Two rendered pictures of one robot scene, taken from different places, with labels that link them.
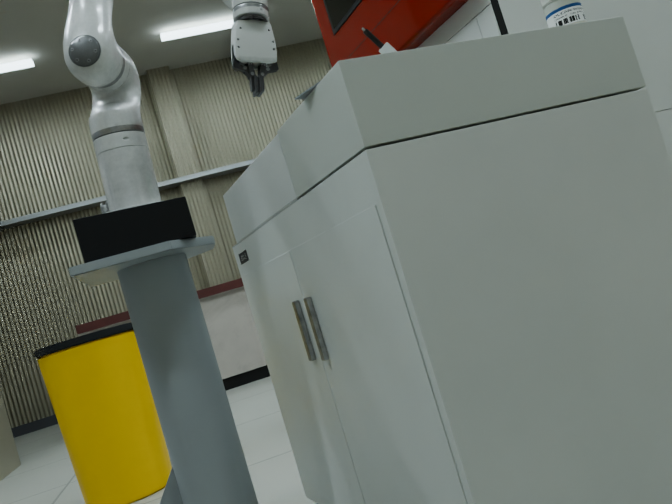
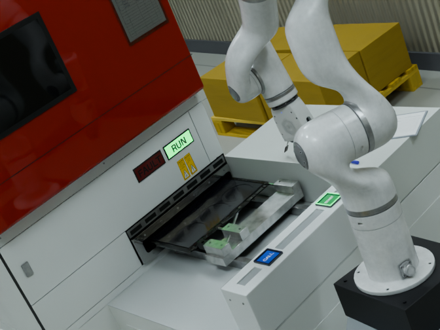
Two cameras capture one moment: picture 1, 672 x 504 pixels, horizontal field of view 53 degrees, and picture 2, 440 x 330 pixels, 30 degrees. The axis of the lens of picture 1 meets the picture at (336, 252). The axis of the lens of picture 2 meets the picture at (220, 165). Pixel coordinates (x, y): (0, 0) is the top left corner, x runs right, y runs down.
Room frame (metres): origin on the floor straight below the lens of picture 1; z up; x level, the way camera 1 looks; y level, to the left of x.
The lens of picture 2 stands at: (2.17, 1.91, 2.03)
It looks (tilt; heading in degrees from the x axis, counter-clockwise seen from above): 23 degrees down; 258
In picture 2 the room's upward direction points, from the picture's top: 23 degrees counter-clockwise
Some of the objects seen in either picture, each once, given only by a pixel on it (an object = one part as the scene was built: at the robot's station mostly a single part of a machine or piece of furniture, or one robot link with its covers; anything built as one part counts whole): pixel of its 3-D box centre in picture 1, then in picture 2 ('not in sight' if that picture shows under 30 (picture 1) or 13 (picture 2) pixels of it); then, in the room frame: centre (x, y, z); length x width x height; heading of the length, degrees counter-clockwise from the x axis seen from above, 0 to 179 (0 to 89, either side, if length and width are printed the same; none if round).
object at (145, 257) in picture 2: not in sight; (186, 211); (1.83, -0.44, 0.89); 0.44 x 0.02 x 0.10; 23
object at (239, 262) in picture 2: not in sight; (227, 259); (1.82, -0.15, 0.84); 0.50 x 0.02 x 0.03; 113
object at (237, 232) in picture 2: not in sight; (235, 231); (1.76, -0.17, 0.89); 0.08 x 0.03 x 0.03; 113
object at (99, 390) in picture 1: (109, 414); not in sight; (3.08, 1.19, 0.37); 0.47 x 0.47 x 0.74
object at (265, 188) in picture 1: (271, 192); (310, 249); (1.65, 0.11, 0.89); 0.55 x 0.09 x 0.14; 23
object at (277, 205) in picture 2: not in sight; (255, 224); (1.69, -0.20, 0.87); 0.36 x 0.08 x 0.03; 23
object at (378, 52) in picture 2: not in sight; (304, 81); (0.46, -2.69, 0.21); 1.23 x 0.89 x 0.43; 104
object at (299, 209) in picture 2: not in sight; (285, 207); (1.57, -0.25, 0.84); 0.50 x 0.02 x 0.03; 113
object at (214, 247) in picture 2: not in sight; (217, 247); (1.83, -0.13, 0.89); 0.08 x 0.03 x 0.03; 113
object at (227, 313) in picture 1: (200, 341); not in sight; (7.52, 1.72, 0.48); 2.64 x 2.07 x 0.96; 14
